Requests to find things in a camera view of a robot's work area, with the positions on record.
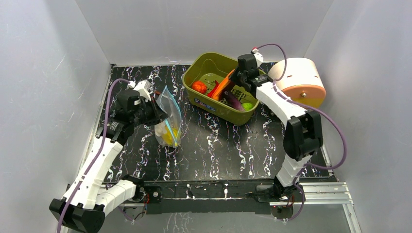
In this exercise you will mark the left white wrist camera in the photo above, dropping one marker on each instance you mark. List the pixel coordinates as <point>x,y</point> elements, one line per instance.
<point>142,87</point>

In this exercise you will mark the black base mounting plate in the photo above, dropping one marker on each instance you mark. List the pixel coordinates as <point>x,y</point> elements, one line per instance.
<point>207,196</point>

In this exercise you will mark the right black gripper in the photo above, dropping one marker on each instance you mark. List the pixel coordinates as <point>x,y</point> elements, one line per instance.
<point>241,76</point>

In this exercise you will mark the purple toy eggplant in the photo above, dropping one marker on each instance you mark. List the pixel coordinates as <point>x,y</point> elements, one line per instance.
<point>232,101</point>

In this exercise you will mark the yellow toy banana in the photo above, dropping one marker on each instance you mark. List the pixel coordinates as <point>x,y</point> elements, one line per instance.
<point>170,138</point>

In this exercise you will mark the red orange toy tomato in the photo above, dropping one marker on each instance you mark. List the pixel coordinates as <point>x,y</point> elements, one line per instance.
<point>199,86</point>

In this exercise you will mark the white orange cylindrical container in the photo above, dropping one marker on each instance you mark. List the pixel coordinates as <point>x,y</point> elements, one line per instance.
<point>300,80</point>

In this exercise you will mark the clear zip top bag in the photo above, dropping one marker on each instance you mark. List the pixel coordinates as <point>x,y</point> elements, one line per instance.
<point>168,104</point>

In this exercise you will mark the olive green plastic basket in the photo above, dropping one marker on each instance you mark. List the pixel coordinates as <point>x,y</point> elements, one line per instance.
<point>209,64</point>

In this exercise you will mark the red toy chili pepper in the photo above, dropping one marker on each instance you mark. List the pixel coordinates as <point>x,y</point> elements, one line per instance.
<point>210,94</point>

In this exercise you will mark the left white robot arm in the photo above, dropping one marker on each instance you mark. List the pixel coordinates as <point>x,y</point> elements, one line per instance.
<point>83,208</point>

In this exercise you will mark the green toy lime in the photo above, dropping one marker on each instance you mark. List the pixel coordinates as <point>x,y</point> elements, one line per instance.
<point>247,106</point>

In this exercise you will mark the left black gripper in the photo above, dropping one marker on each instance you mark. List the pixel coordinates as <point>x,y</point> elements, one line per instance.
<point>159,115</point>

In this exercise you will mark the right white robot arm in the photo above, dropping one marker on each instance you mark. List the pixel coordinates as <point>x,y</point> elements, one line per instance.
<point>303,129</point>

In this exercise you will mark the orange toy papaya slice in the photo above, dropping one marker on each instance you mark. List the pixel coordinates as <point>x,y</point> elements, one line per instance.
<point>223,85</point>

